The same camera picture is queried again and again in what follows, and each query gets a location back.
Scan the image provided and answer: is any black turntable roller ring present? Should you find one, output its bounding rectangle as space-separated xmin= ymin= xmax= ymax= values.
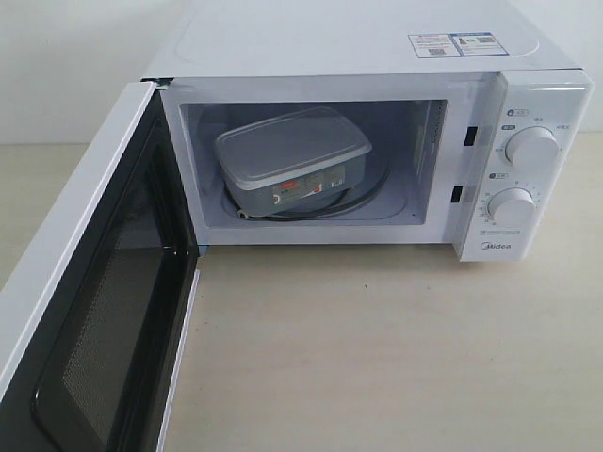
xmin=227 ymin=154 xmax=392 ymax=220

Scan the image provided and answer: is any white upper power knob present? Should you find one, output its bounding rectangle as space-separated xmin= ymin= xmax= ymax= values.
xmin=505 ymin=126 xmax=561 ymax=171

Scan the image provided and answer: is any white lower timer knob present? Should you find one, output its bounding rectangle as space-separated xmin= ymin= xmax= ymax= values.
xmin=487 ymin=187 xmax=536 ymax=226

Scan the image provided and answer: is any white microwave door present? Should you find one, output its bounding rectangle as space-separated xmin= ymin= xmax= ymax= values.
xmin=1 ymin=80 xmax=199 ymax=451

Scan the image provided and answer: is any white plastic lidded container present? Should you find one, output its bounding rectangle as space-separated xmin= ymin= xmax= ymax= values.
xmin=215 ymin=105 xmax=372 ymax=218

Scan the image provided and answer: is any glass microwave turntable plate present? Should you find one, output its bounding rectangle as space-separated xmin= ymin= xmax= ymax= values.
xmin=220 ymin=149 xmax=408 ymax=223

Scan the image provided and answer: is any white Midea microwave oven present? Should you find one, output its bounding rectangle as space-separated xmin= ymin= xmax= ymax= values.
xmin=143 ymin=1 xmax=593 ymax=262

